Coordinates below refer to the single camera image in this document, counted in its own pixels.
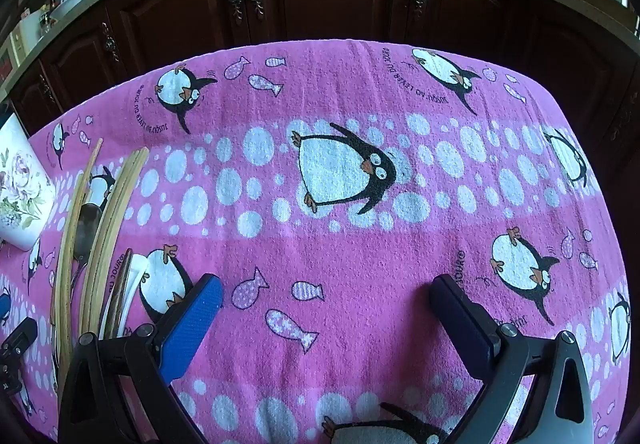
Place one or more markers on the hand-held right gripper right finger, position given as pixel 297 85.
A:
pixel 465 324

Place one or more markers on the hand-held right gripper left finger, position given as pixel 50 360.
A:
pixel 192 324

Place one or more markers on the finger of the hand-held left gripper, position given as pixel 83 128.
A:
pixel 17 339
pixel 3 309

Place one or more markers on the white plastic spoon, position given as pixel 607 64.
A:
pixel 136 279

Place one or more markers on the white floral utensil holder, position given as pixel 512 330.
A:
pixel 20 194

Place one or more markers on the metal spoon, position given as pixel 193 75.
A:
pixel 90 224

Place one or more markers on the pink penguin print towel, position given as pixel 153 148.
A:
pixel 325 274

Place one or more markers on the dark soy sauce bottle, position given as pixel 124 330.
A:
pixel 51 3

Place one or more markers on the white bowl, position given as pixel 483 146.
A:
pixel 75 1

